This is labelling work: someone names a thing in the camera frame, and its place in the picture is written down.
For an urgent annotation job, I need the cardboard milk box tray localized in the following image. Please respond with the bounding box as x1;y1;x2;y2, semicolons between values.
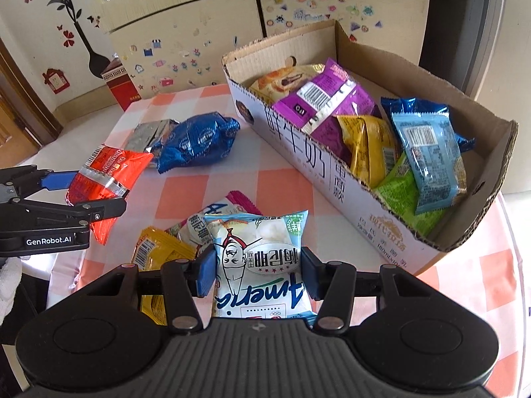
222;21;518;274

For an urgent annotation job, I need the white pink America snack pack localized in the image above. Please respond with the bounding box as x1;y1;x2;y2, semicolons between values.
165;189;265;253

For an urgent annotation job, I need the yellow snack pack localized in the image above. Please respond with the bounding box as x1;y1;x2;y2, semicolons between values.
132;227;195;325
337;115;398;189

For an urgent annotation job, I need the silver foil snack pack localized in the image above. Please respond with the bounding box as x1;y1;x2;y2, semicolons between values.
122;119;179;152

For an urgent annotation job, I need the red snack pack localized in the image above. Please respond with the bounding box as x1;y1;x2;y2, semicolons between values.
65;144;155;246

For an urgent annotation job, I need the red gift box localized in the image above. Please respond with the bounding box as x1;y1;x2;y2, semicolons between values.
102;58;141;111

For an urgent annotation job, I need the white blue America snack pack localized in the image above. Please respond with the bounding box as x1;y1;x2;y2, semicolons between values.
204;210;316;322

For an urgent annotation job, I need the blue foil snack pack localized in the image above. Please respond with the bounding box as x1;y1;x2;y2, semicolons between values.
380;97;476;153
153;111;240;173

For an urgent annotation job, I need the beige cabinet with stickers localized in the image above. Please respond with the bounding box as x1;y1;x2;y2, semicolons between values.
93;0;430;98

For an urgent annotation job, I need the purple snack pack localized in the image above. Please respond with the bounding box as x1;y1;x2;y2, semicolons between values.
273;58;379;163

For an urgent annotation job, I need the croissant snack pack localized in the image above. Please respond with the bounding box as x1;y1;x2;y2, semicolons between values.
248;64;325;106

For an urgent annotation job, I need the light blue snack pack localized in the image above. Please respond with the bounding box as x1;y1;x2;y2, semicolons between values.
392;111;467;214

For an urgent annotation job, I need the orange white checkered tablecloth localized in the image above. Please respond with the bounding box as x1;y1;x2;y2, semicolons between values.
48;85;525;397

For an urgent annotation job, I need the white gloved left hand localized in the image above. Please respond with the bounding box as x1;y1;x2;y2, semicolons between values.
0;258;23;324

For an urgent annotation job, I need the green snack pack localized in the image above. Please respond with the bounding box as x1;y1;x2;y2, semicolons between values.
373;153;446;236

